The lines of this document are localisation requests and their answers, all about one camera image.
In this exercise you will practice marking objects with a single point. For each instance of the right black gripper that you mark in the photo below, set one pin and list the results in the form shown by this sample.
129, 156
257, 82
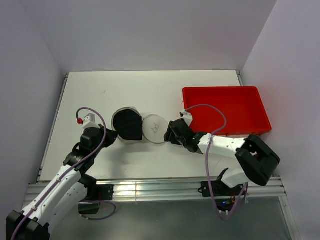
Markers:
172, 139

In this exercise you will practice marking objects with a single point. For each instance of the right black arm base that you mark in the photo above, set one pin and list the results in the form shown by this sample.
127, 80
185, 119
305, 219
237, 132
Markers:
219, 189

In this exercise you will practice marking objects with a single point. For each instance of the red plastic bin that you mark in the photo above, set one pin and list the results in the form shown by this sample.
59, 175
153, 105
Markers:
241, 105

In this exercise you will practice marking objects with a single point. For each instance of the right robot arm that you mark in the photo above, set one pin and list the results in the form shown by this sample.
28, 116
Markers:
257, 161

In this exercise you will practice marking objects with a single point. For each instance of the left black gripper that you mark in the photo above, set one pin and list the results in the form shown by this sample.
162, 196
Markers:
111, 137

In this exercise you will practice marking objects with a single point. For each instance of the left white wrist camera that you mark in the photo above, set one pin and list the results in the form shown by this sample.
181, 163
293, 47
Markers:
89, 121

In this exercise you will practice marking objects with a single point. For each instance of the black garment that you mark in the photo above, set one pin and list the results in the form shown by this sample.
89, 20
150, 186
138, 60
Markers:
128, 124

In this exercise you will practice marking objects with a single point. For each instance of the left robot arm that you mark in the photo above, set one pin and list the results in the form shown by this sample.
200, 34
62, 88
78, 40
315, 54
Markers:
70, 186

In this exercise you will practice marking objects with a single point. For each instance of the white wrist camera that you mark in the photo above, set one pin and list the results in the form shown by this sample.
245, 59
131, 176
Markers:
187, 116
89, 121

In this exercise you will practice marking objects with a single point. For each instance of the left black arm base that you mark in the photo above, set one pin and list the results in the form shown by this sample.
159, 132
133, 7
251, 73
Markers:
105, 191

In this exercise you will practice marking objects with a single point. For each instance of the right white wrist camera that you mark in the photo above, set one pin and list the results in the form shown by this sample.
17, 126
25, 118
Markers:
187, 116

